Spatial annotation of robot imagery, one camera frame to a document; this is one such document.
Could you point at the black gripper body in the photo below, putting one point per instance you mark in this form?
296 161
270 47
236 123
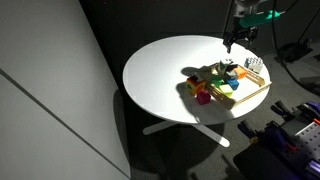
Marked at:
248 34

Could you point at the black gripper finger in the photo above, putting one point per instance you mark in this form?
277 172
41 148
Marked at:
228 48

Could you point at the black white patterned soft cube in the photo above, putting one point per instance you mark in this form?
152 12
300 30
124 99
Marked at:
224 66

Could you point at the orange cube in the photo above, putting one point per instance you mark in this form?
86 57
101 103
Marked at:
241 72

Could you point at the dark green cube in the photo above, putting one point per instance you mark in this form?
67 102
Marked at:
217 82

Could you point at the wooden tray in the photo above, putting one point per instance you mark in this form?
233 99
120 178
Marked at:
251 85

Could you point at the blue cube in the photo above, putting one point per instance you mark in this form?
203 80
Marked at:
233 83

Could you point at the light green cube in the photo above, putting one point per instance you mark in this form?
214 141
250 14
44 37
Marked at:
226 90

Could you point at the magenta cube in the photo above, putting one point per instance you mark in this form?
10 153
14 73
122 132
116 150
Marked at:
203 97

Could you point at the orange shape sorter box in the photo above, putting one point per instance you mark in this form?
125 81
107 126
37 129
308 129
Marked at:
195 84

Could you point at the white round table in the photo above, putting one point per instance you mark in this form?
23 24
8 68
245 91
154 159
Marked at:
155 77

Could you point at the purple clamp right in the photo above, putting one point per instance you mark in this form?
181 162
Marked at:
309 110

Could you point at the black cart top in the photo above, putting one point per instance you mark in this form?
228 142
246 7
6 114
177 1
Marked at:
259 163

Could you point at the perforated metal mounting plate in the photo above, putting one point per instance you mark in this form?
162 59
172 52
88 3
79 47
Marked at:
308 143

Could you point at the robot arm with teal camera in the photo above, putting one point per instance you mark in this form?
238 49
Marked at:
247 15

